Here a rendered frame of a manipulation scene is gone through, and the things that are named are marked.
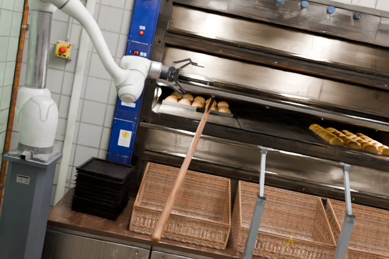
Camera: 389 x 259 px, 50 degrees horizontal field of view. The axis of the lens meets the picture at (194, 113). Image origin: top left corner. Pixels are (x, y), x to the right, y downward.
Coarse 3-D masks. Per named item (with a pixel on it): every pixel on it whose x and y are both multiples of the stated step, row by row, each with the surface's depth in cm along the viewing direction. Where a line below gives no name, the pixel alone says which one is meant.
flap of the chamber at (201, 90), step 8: (160, 80) 255; (184, 88) 263; (192, 88) 255; (200, 88) 255; (216, 96) 271; (224, 96) 256; (232, 96) 256; (240, 96) 256; (256, 104) 270; (264, 104) 256; (272, 104) 256; (280, 104) 257; (296, 112) 268; (304, 112) 257; (312, 112) 257; (320, 112) 257; (336, 120) 267; (344, 120) 257; (352, 120) 258; (360, 120) 258; (376, 128) 266; (384, 128) 258
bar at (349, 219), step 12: (180, 132) 237; (192, 132) 237; (228, 144) 238; (240, 144) 237; (252, 144) 239; (264, 156) 236; (288, 156) 238; (300, 156) 238; (264, 168) 232; (348, 168) 238; (348, 180) 235; (348, 192) 230; (264, 204) 219; (348, 204) 226; (252, 216) 223; (348, 216) 219; (252, 228) 221; (348, 228) 220; (252, 240) 222; (348, 240) 222; (252, 252) 223; (336, 252) 224
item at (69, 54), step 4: (60, 40) 265; (56, 44) 260; (60, 44) 260; (64, 44) 260; (68, 44) 260; (72, 44) 260; (56, 48) 260; (72, 48) 262; (56, 52) 260; (68, 52) 260; (72, 52) 264; (56, 56) 261; (60, 56) 261; (64, 56) 261; (68, 56) 261; (72, 56) 265
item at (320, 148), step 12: (168, 120) 274; (180, 120) 274; (192, 120) 273; (228, 132) 274; (240, 132) 274; (252, 132) 274; (288, 144) 275; (300, 144) 275; (312, 144) 277; (348, 156) 276; (360, 156) 276; (372, 156) 279
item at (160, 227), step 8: (208, 104) 280; (208, 112) 266; (200, 128) 237; (192, 144) 215; (192, 152) 207; (184, 160) 198; (184, 168) 189; (184, 176) 185; (176, 184) 175; (176, 192) 170; (168, 200) 163; (168, 208) 158; (160, 216) 153; (168, 216) 155; (160, 224) 148; (160, 232) 144; (152, 240) 141
